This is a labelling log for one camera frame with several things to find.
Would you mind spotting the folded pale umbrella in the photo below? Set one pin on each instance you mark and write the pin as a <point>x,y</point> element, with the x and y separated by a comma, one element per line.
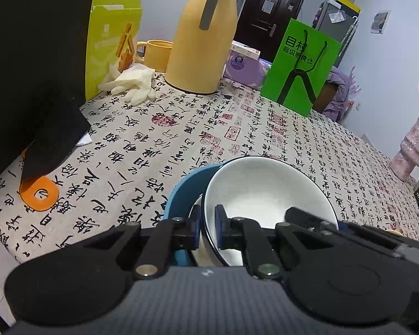
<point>351,29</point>

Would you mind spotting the wall picture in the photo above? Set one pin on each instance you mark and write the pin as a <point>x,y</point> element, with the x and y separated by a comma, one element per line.
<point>380,22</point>

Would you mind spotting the white carton box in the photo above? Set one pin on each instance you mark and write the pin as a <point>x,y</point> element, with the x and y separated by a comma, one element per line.
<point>246,50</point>

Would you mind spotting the yellow box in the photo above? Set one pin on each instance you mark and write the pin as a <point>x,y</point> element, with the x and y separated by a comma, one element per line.
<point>349,5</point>

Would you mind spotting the green paper bag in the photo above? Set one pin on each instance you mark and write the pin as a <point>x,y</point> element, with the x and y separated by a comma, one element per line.
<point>279,76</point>

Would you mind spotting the grey refrigerator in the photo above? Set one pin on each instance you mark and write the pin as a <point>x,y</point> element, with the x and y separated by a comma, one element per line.
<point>331,24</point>

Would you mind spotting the pink mottled vase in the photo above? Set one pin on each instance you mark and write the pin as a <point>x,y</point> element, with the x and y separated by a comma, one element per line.
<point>408,150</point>

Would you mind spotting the pale purple wall decoration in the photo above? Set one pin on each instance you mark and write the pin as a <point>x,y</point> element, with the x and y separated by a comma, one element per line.
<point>354,83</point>

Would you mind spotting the wooden chair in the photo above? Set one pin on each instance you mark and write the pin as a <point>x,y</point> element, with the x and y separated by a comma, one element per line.
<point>323,97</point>

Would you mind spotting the black paper bag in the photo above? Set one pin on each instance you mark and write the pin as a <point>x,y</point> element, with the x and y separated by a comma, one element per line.
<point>28,76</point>

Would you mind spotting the orange round tag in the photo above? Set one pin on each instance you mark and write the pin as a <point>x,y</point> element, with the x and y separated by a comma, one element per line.
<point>28,199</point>

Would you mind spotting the blue bowl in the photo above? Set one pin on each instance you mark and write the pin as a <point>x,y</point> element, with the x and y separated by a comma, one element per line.
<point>181,195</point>

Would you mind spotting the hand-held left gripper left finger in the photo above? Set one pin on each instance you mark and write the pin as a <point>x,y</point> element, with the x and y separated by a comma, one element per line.
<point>195,228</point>

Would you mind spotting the purple tissue pack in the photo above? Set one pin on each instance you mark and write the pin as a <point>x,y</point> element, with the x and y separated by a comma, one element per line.
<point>244,73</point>

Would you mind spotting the yellow-green snack box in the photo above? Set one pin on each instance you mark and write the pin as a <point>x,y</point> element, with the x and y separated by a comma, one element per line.
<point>104,42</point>

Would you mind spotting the white paper slip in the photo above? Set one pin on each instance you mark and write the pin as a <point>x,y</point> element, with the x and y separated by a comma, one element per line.
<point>85,139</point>

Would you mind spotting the yellow mug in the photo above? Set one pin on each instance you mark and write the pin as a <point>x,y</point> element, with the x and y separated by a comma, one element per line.
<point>157,57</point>

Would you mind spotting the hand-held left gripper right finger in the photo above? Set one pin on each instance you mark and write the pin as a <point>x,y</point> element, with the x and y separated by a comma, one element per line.
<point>220,228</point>

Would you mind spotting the yellow thermos jug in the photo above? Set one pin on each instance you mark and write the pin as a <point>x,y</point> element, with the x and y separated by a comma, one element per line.
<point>202,49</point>

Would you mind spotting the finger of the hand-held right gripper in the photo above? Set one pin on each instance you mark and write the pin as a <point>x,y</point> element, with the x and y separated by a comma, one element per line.
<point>314,221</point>

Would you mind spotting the purple jacket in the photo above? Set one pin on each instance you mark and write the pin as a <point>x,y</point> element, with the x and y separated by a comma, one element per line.
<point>338,104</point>

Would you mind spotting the white rubber glove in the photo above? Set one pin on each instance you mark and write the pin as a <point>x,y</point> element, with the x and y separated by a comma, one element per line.
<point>132,78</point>
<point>139,96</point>

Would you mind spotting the dark entrance door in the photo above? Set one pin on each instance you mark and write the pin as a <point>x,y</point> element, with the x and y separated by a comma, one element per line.
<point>255,17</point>

